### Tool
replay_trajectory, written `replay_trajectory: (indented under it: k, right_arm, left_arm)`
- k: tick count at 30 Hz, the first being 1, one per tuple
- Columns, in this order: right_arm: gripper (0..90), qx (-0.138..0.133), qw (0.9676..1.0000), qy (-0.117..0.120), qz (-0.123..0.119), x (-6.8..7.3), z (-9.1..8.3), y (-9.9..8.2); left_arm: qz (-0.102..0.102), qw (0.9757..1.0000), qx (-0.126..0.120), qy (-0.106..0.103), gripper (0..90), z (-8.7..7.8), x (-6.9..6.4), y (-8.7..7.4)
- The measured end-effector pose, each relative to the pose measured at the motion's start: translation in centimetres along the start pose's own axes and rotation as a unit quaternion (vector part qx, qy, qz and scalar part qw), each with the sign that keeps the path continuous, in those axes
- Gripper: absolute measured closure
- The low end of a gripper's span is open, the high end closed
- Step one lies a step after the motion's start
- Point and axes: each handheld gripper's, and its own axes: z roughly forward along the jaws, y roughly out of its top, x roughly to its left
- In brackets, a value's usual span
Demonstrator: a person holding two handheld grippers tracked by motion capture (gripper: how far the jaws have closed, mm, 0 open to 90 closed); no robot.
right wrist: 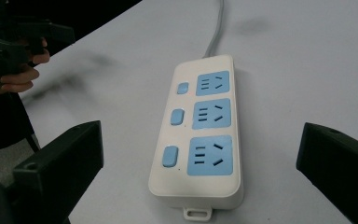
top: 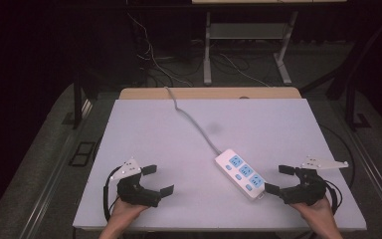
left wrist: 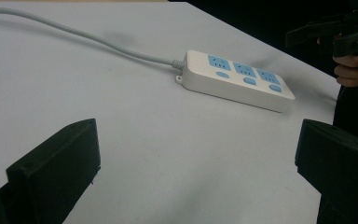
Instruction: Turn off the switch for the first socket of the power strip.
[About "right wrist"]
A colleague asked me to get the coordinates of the grey power strip cable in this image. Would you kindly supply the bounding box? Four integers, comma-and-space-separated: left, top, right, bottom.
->
202, 0, 225, 59

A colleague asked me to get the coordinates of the white and blue power strip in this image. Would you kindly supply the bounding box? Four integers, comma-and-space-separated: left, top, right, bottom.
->
147, 54, 244, 222

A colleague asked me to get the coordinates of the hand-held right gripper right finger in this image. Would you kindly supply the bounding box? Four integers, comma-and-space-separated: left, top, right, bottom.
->
296, 121, 358, 224

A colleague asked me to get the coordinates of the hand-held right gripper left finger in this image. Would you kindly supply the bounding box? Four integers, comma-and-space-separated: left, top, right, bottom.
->
12, 120, 104, 224

